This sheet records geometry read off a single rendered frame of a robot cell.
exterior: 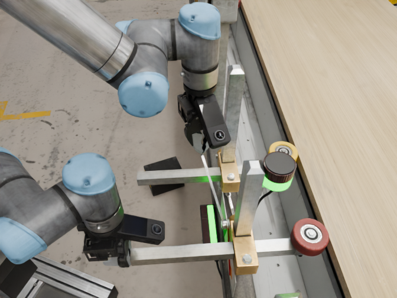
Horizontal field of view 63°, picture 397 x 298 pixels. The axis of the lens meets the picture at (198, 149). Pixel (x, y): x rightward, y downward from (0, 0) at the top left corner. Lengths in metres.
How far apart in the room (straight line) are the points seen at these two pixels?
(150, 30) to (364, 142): 0.69
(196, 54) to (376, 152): 0.61
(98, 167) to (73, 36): 0.20
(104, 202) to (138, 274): 1.17
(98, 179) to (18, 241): 0.14
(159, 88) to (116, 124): 1.90
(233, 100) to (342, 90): 0.51
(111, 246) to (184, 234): 1.11
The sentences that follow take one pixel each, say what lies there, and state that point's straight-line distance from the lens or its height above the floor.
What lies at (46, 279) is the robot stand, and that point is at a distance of 1.56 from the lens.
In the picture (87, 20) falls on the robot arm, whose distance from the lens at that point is 0.47.
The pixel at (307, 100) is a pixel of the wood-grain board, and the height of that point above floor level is 0.90.
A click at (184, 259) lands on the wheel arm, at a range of 0.79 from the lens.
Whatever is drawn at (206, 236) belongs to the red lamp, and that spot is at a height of 0.70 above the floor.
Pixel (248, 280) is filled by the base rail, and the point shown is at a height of 0.70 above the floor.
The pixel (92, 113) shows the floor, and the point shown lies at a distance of 2.51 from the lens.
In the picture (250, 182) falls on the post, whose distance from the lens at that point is 0.62.
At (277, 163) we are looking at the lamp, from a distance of 0.62.
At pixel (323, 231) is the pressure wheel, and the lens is 0.81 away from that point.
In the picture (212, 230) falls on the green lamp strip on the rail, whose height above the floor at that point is 0.70.
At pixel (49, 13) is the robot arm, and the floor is 1.39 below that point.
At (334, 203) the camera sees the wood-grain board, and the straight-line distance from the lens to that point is 0.87.
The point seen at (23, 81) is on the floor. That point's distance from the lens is 3.05.
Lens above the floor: 1.57
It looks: 47 degrees down
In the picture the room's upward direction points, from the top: straight up
